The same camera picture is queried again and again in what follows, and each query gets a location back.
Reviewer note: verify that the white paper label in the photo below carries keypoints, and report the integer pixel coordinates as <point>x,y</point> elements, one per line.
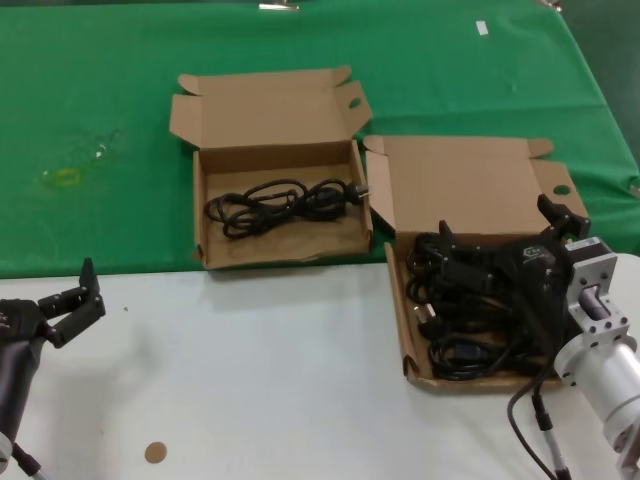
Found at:
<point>482,28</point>

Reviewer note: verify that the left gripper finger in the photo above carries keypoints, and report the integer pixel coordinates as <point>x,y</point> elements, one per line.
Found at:
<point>80,310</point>

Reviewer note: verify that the green table cloth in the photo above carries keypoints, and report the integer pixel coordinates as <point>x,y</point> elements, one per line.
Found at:
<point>100,75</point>

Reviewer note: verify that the metal binder clip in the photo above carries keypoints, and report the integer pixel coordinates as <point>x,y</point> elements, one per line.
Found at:
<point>552,4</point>

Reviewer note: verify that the clear tape scrap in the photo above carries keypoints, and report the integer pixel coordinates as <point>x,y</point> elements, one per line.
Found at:
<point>99,151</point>

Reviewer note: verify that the cardboard box with oval hole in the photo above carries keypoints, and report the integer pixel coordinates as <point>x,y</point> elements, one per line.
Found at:
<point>280,250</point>

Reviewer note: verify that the cardboard box with round hole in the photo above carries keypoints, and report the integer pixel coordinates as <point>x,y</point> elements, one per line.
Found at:
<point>460,190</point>

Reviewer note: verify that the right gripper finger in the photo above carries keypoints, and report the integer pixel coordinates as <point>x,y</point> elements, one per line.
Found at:
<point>567,225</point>
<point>465,265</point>

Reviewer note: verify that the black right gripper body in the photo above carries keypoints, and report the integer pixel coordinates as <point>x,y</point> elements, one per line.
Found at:
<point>535,270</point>

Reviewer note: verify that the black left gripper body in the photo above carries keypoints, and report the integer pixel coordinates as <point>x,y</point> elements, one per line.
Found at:
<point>17,322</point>

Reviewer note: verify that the round brown cardboard disc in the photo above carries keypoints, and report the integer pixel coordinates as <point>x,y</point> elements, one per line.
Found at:
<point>155,452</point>

